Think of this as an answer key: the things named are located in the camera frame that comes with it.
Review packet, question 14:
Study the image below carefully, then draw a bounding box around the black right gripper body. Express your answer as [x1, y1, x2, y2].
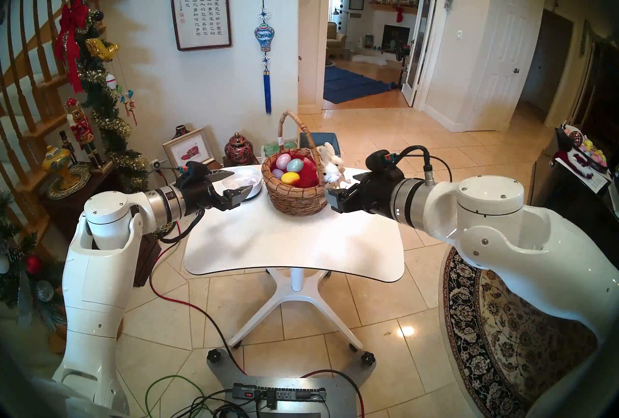
[349, 170, 406, 215]

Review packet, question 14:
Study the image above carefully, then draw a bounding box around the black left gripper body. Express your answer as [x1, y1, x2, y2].
[175, 173, 229, 218]

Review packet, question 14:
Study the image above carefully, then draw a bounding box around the wicker basket with handle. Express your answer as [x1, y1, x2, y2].
[260, 110, 329, 217]

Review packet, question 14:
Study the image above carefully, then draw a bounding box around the pastel egg decoration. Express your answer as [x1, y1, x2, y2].
[580, 138, 609, 167]

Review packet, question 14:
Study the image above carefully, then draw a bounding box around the clear printed plastic wrapper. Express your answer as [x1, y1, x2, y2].
[223, 170, 262, 191]

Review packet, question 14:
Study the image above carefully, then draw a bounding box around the white plush bunny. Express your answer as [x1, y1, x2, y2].
[322, 162, 346, 187]

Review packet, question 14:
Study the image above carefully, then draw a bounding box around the white round bowl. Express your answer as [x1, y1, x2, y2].
[213, 165, 263, 203]

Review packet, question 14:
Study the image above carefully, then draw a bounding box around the red black ceramic jar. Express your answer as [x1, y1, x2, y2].
[224, 132, 255, 165]

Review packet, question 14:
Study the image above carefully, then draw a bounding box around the red tulle cloth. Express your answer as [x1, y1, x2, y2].
[269, 151, 320, 189]

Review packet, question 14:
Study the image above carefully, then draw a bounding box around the cream plush bunny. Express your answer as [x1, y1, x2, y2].
[317, 142, 343, 165]

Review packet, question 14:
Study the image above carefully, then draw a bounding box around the framed red artwork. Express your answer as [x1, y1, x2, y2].
[162, 128, 216, 172]

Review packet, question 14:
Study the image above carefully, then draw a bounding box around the blue fabric storage box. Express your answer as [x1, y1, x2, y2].
[299, 132, 341, 157]

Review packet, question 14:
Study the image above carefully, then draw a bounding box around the dark wooden cabinet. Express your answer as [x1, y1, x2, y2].
[39, 166, 162, 287]

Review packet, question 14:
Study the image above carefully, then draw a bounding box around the blue floor rug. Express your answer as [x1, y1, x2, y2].
[323, 65, 402, 104]

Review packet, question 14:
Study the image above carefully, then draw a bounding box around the green christmas garland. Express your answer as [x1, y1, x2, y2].
[73, 6, 149, 193]

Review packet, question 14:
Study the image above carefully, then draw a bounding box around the brass decorative plate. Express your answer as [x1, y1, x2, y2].
[47, 165, 92, 201]

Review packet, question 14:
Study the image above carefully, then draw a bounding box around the red nutcracker figure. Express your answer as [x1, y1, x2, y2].
[65, 97, 104, 169]

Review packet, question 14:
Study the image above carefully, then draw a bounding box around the small black nutcracker figure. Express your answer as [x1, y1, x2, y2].
[58, 130, 78, 165]

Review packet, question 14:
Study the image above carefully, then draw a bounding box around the black floor fan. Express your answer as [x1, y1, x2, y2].
[394, 43, 412, 86]

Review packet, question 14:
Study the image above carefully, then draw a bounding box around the blue vase knot hanging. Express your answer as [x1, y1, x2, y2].
[254, 0, 275, 115]

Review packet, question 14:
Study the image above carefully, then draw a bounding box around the beige armchair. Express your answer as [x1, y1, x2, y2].
[327, 22, 348, 53]

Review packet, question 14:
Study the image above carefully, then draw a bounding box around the yellow ceramic vase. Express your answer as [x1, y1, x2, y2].
[42, 145, 73, 187]

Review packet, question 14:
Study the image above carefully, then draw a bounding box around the black fireplace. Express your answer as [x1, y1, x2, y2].
[381, 25, 411, 53]

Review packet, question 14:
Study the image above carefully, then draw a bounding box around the white glass french door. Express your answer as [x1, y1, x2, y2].
[401, 0, 442, 107]

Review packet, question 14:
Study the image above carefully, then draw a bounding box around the wooden staircase railing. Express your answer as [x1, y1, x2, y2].
[0, 0, 158, 229]

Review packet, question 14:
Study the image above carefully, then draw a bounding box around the white panel door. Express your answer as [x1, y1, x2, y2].
[476, 0, 535, 132]

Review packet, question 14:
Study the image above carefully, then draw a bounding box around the small christmas tree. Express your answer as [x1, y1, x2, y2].
[0, 190, 67, 331]

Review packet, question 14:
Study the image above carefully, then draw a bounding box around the black piano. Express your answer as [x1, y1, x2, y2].
[530, 125, 619, 253]

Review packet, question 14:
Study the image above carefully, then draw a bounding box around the black power strip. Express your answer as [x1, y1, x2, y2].
[231, 383, 327, 403]

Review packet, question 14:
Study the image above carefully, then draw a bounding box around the red santa hat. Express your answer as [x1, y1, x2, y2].
[553, 150, 594, 179]

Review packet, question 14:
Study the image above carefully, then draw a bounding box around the red ribbon bow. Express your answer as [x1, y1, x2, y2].
[53, 0, 90, 94]

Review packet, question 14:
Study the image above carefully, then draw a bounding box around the oriental patterned round rug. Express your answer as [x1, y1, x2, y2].
[439, 248, 600, 418]

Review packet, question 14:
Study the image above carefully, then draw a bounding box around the white paper sheet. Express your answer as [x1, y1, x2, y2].
[555, 157, 609, 194]

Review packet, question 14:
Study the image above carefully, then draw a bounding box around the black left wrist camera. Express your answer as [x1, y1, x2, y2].
[178, 162, 209, 179]

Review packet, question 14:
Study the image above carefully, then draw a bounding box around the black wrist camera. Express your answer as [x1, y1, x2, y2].
[365, 149, 407, 173]
[178, 162, 209, 179]

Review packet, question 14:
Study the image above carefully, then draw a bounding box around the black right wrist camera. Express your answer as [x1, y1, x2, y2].
[365, 149, 407, 173]

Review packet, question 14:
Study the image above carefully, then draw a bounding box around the black left camera cable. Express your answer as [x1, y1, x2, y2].
[159, 208, 206, 245]

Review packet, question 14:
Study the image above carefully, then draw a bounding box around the black camera cable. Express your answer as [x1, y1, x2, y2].
[159, 208, 206, 245]
[394, 145, 453, 183]

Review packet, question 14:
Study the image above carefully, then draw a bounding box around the black right camera cable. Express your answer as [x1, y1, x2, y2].
[394, 145, 453, 183]

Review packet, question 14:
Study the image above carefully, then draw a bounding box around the red cable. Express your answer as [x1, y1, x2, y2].
[300, 368, 366, 418]
[147, 221, 242, 374]

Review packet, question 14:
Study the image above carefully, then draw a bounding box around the white table pedestal base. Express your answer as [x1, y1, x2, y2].
[227, 267, 375, 354]

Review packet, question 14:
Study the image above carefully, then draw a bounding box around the colourful hanging ornament string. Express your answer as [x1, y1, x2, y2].
[118, 88, 138, 125]

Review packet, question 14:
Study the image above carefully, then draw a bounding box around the green cable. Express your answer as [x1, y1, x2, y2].
[145, 375, 206, 418]

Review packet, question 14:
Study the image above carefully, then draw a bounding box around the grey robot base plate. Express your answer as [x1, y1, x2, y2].
[207, 348, 377, 418]

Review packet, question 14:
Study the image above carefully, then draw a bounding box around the black cable bundle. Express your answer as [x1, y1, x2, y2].
[189, 388, 271, 418]

